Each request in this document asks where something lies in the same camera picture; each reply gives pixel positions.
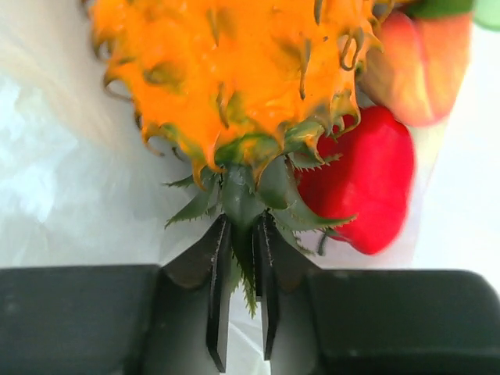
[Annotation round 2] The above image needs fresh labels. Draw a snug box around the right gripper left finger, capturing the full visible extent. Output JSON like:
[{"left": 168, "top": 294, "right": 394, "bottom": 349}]
[{"left": 154, "top": 215, "right": 231, "bottom": 373}]

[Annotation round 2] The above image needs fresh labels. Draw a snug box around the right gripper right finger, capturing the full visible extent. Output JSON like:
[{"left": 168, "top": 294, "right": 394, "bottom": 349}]
[{"left": 252, "top": 212, "right": 319, "bottom": 362}]

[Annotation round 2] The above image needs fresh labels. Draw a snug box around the red fake pepper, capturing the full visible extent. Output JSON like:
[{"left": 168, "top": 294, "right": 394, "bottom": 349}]
[{"left": 295, "top": 105, "right": 416, "bottom": 255}]

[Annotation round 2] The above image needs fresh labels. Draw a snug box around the light green plastic bag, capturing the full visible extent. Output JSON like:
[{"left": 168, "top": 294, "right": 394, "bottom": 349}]
[{"left": 1, "top": 1, "right": 499, "bottom": 374}]

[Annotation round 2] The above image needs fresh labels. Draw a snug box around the orange fake pineapple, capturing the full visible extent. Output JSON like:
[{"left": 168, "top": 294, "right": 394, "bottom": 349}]
[{"left": 80, "top": 1, "right": 382, "bottom": 312}]

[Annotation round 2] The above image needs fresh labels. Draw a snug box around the fake peach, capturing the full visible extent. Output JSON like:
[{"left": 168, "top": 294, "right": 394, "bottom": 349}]
[{"left": 360, "top": 11, "right": 473, "bottom": 127}]

